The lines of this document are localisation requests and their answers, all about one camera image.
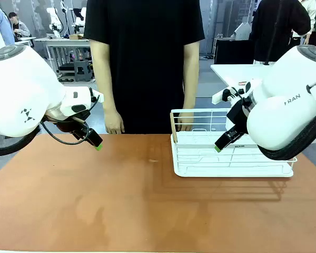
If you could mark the person's black T-shirt torso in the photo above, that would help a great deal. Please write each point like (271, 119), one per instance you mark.
(144, 52)

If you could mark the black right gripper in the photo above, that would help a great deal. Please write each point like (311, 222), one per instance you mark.
(238, 116)

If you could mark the black stand pole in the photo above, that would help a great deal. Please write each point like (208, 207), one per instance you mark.
(274, 31)

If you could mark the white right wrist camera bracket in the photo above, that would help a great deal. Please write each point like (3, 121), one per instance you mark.
(218, 97)

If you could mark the person's right hand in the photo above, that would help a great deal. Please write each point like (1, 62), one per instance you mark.
(114, 122)

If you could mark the person's left hand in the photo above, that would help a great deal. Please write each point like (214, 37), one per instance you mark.
(186, 118)

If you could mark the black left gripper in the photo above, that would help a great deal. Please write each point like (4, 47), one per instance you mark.
(71, 127)

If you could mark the bystander in black top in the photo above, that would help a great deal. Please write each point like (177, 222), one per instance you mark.
(279, 26)

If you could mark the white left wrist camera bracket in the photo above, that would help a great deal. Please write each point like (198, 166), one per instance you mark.
(97, 96)

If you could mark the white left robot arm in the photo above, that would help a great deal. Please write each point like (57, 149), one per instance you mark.
(15, 92)

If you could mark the white metal workbench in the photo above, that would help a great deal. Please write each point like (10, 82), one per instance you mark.
(63, 42)

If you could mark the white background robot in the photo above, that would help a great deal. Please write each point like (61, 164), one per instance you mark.
(55, 21)
(79, 19)

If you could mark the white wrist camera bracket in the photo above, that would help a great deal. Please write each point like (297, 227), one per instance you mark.
(97, 96)
(218, 97)

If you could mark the grey step stool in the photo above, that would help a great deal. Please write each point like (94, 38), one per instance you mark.
(83, 69)

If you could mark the bystander in light blue shirt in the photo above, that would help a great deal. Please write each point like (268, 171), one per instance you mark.
(4, 23)

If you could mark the small cardboard box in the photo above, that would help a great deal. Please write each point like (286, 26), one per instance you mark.
(75, 37)

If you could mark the person's right forearm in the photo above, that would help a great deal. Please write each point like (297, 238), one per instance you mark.
(104, 79)

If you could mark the black background cabinet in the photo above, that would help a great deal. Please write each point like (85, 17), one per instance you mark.
(234, 51)

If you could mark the white device on cabinet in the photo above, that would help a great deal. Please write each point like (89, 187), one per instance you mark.
(242, 31)

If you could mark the person's left forearm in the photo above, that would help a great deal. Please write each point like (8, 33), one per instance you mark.
(191, 79)

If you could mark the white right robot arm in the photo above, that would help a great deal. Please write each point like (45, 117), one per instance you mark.
(284, 87)

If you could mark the seated person grey jacket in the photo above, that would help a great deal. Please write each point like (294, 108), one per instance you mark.
(19, 27)

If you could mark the bystander in white shirt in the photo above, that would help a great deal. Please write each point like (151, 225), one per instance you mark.
(309, 8)

